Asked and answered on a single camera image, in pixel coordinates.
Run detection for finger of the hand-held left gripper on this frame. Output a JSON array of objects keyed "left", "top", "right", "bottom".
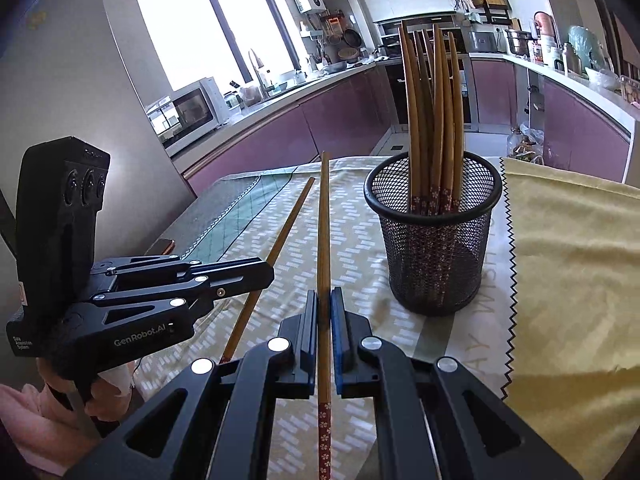
[
  {"left": 90, "top": 254, "right": 201, "bottom": 276},
  {"left": 92, "top": 257, "right": 275, "bottom": 319}
]

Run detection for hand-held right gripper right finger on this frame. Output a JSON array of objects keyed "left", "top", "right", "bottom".
[{"left": 330, "top": 287, "right": 584, "bottom": 480}]

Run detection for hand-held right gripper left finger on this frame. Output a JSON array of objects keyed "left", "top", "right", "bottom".
[{"left": 65, "top": 290, "right": 319, "bottom": 480}]

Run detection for floral-tipped wooden chopstick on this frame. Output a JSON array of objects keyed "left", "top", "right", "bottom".
[
  {"left": 316, "top": 151, "right": 334, "bottom": 480},
  {"left": 218, "top": 176, "right": 317, "bottom": 365}
]

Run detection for black mesh utensil holder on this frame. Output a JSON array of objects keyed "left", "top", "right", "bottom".
[{"left": 364, "top": 152, "right": 503, "bottom": 317}]

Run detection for bundle of wooden chopsticks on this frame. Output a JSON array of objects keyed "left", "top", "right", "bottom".
[{"left": 397, "top": 21, "right": 468, "bottom": 217}]

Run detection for person's left hand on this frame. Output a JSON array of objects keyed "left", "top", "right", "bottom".
[{"left": 39, "top": 359, "right": 135, "bottom": 424}]

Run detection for chevron patterned tablecloth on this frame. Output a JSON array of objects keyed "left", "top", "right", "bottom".
[{"left": 135, "top": 156, "right": 516, "bottom": 480}]

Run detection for white microwave oven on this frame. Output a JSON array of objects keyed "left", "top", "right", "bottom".
[{"left": 146, "top": 76, "right": 232, "bottom": 157}]

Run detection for pink sink cabinets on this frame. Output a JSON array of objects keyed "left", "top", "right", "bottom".
[{"left": 181, "top": 66, "right": 397, "bottom": 197}]

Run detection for chrome kitchen faucet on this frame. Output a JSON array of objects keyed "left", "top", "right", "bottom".
[{"left": 248, "top": 49, "right": 269, "bottom": 96}]

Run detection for kitchen window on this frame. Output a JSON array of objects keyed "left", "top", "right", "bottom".
[{"left": 132, "top": 0, "right": 296, "bottom": 111}]

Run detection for black built-in oven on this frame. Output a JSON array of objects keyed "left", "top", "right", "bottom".
[{"left": 382, "top": 57, "right": 473, "bottom": 128}]

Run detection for yellow cloth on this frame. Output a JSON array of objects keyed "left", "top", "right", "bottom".
[{"left": 500, "top": 157, "right": 640, "bottom": 480}]

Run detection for plastic bag of greens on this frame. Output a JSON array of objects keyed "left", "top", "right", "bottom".
[{"left": 507, "top": 124, "right": 546, "bottom": 166}]

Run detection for pink peninsula cabinets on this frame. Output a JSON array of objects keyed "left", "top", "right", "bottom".
[{"left": 470, "top": 57, "right": 632, "bottom": 184}]

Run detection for stainless steel stockpot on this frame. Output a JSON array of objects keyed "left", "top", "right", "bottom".
[{"left": 505, "top": 28, "right": 533, "bottom": 57}]

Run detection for white kitchen countertop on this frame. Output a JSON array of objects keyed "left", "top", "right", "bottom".
[{"left": 165, "top": 55, "right": 640, "bottom": 161}]

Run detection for steel thermos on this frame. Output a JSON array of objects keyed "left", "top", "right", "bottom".
[{"left": 564, "top": 42, "right": 583, "bottom": 76}]

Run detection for pink kettle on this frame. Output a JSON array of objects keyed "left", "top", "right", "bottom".
[{"left": 533, "top": 11, "right": 558, "bottom": 38}]

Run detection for wall rack with pans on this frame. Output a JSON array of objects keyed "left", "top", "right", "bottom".
[{"left": 320, "top": 10, "right": 368, "bottom": 63}]

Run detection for black wall shelf rack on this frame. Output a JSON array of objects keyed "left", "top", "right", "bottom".
[{"left": 450, "top": 0, "right": 512, "bottom": 28}]

